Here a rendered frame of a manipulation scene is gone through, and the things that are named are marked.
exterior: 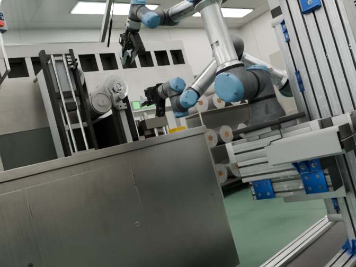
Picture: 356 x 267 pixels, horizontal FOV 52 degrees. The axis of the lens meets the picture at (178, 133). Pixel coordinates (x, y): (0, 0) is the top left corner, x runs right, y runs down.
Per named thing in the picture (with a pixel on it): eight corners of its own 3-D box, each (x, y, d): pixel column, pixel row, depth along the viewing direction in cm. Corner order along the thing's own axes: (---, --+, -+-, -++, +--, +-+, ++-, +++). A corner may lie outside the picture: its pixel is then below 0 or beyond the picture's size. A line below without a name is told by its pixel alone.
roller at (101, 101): (95, 113, 199) (89, 92, 200) (78, 124, 219) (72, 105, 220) (114, 110, 207) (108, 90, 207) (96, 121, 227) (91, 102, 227)
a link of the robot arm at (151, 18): (168, 15, 177) (156, 5, 183) (149, 14, 170) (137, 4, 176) (163, 30, 181) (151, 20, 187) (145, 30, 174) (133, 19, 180)
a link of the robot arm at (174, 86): (176, 92, 173) (171, 76, 173) (163, 99, 182) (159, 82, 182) (189, 91, 178) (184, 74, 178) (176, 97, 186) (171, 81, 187)
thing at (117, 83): (120, 78, 212) (126, 89, 212) (118, 79, 213) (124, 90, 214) (110, 81, 207) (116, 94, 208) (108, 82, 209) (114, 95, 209)
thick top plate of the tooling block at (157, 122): (147, 129, 213) (144, 119, 213) (116, 141, 244) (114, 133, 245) (168, 124, 223) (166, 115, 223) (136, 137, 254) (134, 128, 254)
